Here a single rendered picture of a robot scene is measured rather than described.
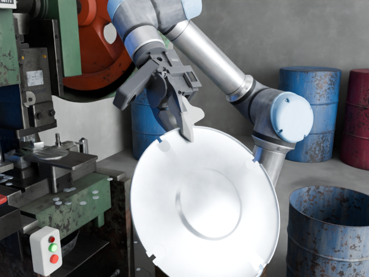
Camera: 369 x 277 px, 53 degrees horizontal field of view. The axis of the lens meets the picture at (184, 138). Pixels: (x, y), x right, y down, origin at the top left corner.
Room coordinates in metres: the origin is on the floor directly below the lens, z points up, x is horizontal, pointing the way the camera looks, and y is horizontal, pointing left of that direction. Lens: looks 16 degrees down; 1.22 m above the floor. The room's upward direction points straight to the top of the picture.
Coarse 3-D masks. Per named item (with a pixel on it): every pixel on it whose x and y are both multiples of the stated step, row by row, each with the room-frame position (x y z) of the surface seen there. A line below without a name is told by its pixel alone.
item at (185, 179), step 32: (160, 160) 0.61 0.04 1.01; (192, 160) 0.63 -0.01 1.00; (224, 160) 0.66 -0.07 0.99; (160, 192) 0.57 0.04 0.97; (192, 192) 0.59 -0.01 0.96; (224, 192) 0.61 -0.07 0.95; (256, 192) 0.65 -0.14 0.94; (160, 224) 0.53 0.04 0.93; (192, 224) 0.55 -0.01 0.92; (224, 224) 0.57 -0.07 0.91; (256, 224) 0.60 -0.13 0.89; (192, 256) 0.52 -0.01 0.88; (224, 256) 0.54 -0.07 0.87
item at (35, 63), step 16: (32, 48) 1.36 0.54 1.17; (32, 64) 1.36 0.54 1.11; (48, 64) 1.42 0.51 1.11; (32, 80) 1.35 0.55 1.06; (48, 80) 1.42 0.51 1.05; (32, 96) 1.33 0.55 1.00; (48, 96) 1.41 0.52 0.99; (0, 112) 1.35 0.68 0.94; (16, 112) 1.30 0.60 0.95; (32, 112) 1.30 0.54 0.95; (48, 112) 1.36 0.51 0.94
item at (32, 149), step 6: (18, 150) 1.39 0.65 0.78; (24, 150) 1.42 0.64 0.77; (30, 150) 1.39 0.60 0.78; (36, 150) 1.39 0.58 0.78; (6, 156) 1.35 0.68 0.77; (12, 156) 1.33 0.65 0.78; (18, 156) 1.32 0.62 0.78; (12, 162) 1.33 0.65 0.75; (18, 162) 1.32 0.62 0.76; (24, 162) 1.32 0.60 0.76; (30, 162) 1.34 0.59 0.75
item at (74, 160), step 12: (24, 156) 1.32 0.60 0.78; (36, 156) 1.30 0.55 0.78; (48, 156) 1.30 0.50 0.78; (60, 156) 1.30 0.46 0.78; (72, 156) 1.32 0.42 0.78; (84, 156) 1.32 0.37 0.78; (96, 156) 1.32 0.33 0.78; (48, 168) 1.28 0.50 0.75; (60, 168) 1.31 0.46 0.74; (72, 168) 1.20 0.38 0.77; (60, 180) 1.30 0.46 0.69
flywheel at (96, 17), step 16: (80, 0) 1.68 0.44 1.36; (96, 0) 1.68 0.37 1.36; (80, 16) 1.68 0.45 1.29; (96, 16) 1.69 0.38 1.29; (80, 32) 1.73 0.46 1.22; (96, 32) 1.69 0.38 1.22; (80, 48) 1.73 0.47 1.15; (96, 48) 1.69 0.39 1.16; (112, 48) 1.65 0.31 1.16; (96, 64) 1.69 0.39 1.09; (112, 64) 1.64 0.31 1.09; (128, 64) 1.57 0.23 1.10; (64, 80) 1.74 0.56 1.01; (80, 80) 1.69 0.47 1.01; (96, 80) 1.65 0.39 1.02; (112, 80) 1.61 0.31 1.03
